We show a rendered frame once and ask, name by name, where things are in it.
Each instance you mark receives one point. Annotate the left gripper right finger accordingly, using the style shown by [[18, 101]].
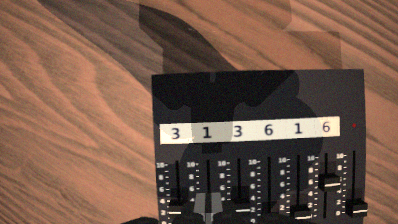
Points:
[[224, 212]]

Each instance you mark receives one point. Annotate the black lighting desk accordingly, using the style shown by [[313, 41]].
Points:
[[279, 139]]

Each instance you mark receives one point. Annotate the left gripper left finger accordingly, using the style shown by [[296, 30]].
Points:
[[187, 216]]

